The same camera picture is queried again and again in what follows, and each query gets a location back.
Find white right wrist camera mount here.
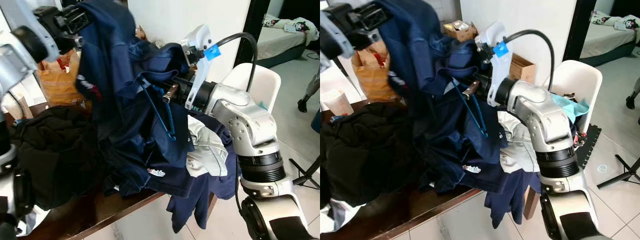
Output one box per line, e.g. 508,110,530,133
181,24,214,111
475,20,514,108

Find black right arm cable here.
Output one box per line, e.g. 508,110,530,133
212,32,259,94
505,29,556,94

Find person leg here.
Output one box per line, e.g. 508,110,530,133
297,70,321,114
626,75,640,111

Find white plastic chair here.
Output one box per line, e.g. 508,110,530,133
220,62,282,114
547,60,604,132

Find light grey garment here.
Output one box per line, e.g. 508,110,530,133
187,115,229,179
497,110,541,175

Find black crumpled garment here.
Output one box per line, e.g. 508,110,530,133
7,105,109,211
320,102,426,209

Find paper cup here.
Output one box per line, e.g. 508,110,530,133
331,89,355,117
4,90,28,121

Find black foam mat piece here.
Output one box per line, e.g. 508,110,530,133
575,124,604,170

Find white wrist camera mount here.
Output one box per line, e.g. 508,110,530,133
4,0,39,34
475,20,514,108
181,24,214,111

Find bed with grey sheet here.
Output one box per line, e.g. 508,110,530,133
257,15,321,69
580,10,640,67

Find black tripod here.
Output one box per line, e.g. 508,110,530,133
289,155,321,191
597,154,640,190

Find brown paper bag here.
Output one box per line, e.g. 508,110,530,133
351,42,396,104
36,49,84,107

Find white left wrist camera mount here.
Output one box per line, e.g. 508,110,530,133
4,0,39,34

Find navy blue shirt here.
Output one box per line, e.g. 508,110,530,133
377,0,509,194
75,0,197,199

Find cartoon print pillow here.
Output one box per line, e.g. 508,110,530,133
262,14,321,44
592,10,640,32

